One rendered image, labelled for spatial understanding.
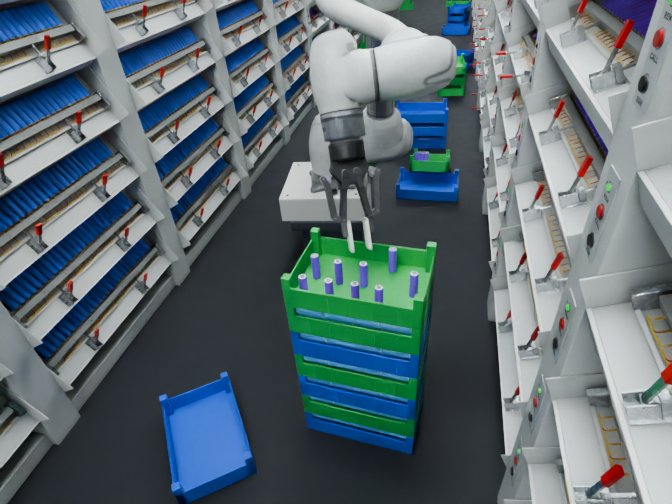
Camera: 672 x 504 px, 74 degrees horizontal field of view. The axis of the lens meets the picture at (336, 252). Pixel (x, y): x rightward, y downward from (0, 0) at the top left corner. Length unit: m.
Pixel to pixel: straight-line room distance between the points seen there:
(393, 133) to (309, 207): 0.42
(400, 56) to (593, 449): 0.72
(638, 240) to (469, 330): 1.06
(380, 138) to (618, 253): 1.19
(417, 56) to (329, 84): 0.17
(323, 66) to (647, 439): 0.76
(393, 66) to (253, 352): 1.04
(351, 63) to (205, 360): 1.08
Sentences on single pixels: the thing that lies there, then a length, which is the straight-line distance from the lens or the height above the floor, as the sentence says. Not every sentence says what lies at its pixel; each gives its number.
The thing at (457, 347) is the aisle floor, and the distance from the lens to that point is 1.56.
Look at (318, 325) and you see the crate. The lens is 1.01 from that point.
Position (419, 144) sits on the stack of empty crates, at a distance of 2.84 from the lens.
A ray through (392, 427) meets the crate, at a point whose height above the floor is 0.11.
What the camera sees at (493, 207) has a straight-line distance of 1.98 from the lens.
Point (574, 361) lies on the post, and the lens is 0.75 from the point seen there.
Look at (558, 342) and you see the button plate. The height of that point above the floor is 0.62.
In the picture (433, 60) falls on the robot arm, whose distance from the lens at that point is 0.94.
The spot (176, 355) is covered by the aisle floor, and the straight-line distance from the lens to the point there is 1.66.
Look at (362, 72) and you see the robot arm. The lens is 0.93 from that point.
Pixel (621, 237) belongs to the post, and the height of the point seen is 0.84.
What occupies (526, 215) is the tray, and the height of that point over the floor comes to 0.55.
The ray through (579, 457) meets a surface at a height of 0.54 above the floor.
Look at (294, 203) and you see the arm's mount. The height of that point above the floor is 0.28.
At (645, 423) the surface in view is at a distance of 0.56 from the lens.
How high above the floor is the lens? 1.16
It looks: 37 degrees down
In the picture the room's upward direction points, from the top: 5 degrees counter-clockwise
